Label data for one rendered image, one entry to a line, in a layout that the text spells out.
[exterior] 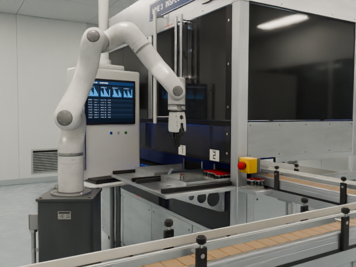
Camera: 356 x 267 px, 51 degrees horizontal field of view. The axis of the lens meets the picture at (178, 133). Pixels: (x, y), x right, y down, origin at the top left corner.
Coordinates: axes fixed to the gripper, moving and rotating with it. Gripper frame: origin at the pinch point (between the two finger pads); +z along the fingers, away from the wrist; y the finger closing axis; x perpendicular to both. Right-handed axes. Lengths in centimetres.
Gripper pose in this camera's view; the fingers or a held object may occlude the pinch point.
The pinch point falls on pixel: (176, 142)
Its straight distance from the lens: 181.0
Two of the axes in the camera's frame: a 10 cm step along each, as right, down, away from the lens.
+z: 0.0, 10.0, 0.5
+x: -8.6, 0.2, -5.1
